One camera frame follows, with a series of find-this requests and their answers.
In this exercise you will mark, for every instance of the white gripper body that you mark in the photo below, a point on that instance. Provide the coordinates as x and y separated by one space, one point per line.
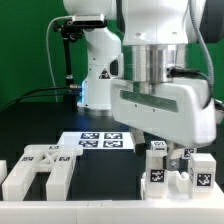
180 111

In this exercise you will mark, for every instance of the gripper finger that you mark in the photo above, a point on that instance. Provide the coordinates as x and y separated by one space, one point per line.
175 152
138 139

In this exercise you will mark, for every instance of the white chair seat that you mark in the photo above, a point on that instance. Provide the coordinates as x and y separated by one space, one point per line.
178 187

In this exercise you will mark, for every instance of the white chair back frame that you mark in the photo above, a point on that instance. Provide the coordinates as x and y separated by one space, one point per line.
56 160

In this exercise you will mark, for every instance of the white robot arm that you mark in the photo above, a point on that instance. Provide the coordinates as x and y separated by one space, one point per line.
142 80

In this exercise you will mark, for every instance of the white tagged cube right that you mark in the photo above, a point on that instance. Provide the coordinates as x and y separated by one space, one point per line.
187 152

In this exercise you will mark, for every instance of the white tagged cube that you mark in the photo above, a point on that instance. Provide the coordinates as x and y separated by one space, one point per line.
159 145
187 152

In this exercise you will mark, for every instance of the white tagged cube left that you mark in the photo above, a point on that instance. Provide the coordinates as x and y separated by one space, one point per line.
159 145

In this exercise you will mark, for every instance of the white block at left edge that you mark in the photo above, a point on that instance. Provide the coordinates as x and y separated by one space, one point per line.
3 170

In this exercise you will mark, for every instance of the white marker base plate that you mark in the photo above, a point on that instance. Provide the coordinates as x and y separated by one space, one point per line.
99 140

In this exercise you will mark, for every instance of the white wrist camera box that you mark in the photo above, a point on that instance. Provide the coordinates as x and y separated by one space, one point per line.
117 67

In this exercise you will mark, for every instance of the black camera stand pole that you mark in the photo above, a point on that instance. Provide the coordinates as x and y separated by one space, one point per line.
69 75

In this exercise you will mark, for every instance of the white obstacle wall frame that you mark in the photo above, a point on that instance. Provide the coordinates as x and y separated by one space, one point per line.
152 211

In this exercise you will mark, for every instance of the black camera on stand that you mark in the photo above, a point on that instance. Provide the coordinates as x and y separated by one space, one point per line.
74 26

